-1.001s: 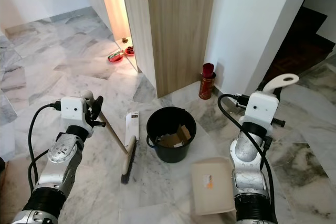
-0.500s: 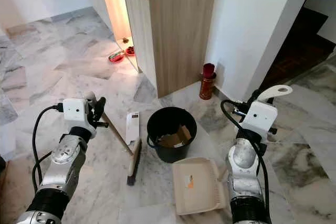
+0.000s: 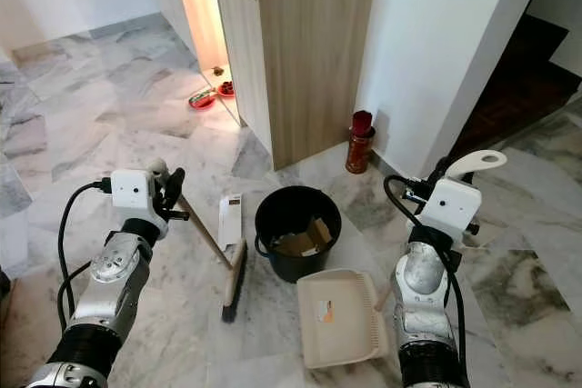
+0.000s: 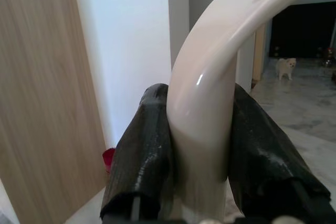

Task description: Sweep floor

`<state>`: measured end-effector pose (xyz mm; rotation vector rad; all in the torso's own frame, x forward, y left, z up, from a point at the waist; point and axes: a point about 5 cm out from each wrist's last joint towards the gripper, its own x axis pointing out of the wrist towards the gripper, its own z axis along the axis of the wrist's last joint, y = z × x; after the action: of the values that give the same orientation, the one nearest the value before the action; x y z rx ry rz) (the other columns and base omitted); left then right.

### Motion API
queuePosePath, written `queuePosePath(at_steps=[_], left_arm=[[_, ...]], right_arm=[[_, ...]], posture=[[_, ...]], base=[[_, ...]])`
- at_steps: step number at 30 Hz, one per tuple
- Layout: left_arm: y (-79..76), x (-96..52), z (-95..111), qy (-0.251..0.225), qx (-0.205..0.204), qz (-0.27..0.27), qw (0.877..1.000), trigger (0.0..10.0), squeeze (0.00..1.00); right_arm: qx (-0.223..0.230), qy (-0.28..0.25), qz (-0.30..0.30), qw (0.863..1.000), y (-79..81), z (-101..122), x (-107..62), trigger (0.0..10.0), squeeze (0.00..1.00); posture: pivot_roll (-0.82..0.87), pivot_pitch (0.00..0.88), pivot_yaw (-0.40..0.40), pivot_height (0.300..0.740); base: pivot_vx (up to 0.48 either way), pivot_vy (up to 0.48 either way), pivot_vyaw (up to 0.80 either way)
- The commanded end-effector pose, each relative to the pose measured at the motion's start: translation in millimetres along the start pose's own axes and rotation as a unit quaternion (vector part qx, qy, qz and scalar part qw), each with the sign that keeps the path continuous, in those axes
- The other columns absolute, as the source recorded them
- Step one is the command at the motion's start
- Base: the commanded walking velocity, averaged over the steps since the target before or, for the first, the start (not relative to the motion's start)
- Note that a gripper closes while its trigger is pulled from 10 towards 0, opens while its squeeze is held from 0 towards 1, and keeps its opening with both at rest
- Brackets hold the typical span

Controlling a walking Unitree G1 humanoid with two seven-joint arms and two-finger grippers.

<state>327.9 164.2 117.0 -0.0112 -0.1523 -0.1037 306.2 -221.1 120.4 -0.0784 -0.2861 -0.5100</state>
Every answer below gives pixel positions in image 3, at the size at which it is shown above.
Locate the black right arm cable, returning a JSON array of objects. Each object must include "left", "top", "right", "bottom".
[{"left": 384, "top": 174, "right": 472, "bottom": 353}]

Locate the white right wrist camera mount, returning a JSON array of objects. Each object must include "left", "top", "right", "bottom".
[{"left": 416, "top": 176, "right": 484, "bottom": 243}]

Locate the black plastic bucket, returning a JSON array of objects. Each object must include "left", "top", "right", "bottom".
[{"left": 255, "top": 185, "right": 344, "bottom": 285}]

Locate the brown cardboard piece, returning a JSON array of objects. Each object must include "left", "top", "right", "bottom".
[{"left": 272, "top": 216, "right": 334, "bottom": 258}]

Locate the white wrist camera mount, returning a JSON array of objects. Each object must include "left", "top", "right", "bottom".
[
  {"left": 416, "top": 176, "right": 484, "bottom": 243},
  {"left": 110, "top": 167, "right": 158, "bottom": 222}
]

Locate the white flat carton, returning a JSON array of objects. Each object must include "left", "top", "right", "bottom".
[{"left": 218, "top": 193, "right": 245, "bottom": 251}]

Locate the dark wooden staircase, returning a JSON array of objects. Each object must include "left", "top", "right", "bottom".
[{"left": 446, "top": 14, "right": 582, "bottom": 167}]

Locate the wooden broom with dark bristles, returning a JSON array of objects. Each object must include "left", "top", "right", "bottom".
[{"left": 150, "top": 158, "right": 249, "bottom": 323}]

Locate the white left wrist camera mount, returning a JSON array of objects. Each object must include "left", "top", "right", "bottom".
[{"left": 110, "top": 167, "right": 158, "bottom": 222}]

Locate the red cylindrical can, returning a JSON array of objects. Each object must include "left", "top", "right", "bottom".
[{"left": 345, "top": 110, "right": 377, "bottom": 175}]

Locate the beige dustpan with wooden handle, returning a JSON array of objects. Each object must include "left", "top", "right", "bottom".
[{"left": 296, "top": 148, "right": 508, "bottom": 369}]

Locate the light wooden cabinet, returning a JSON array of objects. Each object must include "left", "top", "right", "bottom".
[{"left": 145, "top": 0, "right": 381, "bottom": 172}]

